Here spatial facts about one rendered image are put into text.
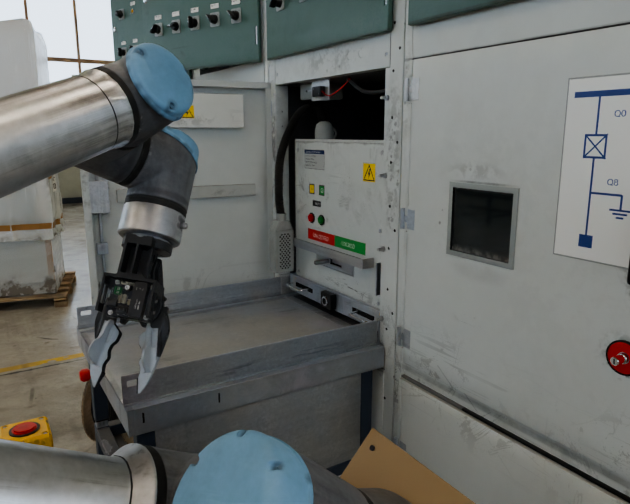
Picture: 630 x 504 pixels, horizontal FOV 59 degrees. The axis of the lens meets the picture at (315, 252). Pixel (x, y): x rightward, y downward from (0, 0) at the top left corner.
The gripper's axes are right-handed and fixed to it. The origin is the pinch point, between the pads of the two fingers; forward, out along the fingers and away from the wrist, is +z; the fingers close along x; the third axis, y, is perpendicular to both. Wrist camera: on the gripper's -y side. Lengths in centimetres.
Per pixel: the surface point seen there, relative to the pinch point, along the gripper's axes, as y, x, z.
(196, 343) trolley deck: -74, -2, -12
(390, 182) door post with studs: -48, 42, -57
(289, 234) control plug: -96, 18, -54
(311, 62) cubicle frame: -63, 17, -98
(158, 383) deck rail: -44.3, -3.5, -0.3
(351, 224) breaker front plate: -74, 36, -53
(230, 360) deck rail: -50, 10, -8
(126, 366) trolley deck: -62, -16, -3
